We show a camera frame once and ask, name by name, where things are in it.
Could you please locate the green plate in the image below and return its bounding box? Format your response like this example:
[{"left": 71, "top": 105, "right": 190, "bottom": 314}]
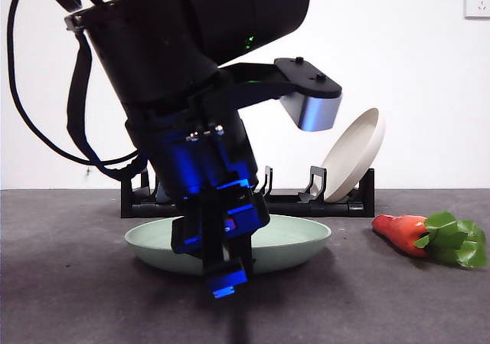
[{"left": 124, "top": 213, "right": 333, "bottom": 277}]

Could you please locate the orange carrot with green leaves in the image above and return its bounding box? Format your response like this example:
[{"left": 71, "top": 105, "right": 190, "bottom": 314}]
[{"left": 371, "top": 210, "right": 488, "bottom": 269}]

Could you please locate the black plate rack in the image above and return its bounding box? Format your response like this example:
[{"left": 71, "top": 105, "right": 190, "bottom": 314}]
[{"left": 120, "top": 165, "right": 375, "bottom": 219}]

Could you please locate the beige plate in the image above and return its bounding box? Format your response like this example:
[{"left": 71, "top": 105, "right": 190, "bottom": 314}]
[{"left": 320, "top": 107, "right": 386, "bottom": 203}]

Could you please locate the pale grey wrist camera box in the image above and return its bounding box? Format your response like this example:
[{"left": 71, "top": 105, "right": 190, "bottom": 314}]
[{"left": 273, "top": 57, "right": 343, "bottom": 133}]

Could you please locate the thick black sleeved cable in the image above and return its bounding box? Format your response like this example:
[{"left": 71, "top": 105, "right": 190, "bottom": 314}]
[{"left": 66, "top": 29, "right": 151, "bottom": 179}]

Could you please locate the thin black cable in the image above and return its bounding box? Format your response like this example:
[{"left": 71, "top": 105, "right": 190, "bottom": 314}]
[{"left": 6, "top": 0, "right": 141, "bottom": 169}]

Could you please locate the white wall socket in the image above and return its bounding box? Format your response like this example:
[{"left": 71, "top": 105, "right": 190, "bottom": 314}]
[{"left": 464, "top": 0, "right": 490, "bottom": 19}]

